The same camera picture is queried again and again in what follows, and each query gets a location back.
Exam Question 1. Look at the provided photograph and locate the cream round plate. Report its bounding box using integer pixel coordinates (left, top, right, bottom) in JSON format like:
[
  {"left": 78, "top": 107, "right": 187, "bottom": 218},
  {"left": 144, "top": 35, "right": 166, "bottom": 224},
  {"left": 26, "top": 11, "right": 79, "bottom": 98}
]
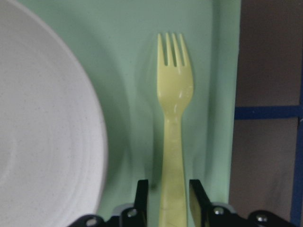
[{"left": 0, "top": 0, "right": 108, "bottom": 227}]

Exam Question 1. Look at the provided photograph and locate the yellow plastic fork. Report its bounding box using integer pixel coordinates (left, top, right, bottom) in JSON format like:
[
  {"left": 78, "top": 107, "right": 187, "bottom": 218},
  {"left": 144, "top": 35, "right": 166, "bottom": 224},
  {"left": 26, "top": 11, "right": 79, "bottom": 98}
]
[{"left": 157, "top": 33, "right": 194, "bottom": 227}]

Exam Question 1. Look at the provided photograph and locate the light green plastic tray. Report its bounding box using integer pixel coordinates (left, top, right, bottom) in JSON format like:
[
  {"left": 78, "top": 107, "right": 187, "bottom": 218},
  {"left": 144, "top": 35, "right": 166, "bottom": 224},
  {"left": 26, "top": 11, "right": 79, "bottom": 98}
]
[{"left": 23, "top": 0, "right": 241, "bottom": 227}]

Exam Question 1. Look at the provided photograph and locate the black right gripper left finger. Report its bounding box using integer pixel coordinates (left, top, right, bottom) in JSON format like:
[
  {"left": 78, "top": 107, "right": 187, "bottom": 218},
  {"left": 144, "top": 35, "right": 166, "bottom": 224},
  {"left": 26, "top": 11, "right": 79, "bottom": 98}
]
[{"left": 133, "top": 180, "right": 149, "bottom": 227}]

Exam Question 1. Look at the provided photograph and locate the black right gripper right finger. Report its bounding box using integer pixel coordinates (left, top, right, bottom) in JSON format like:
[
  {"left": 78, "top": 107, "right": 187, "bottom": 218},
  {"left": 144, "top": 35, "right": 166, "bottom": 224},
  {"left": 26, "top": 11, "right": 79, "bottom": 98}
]
[{"left": 189, "top": 179, "right": 211, "bottom": 227}]

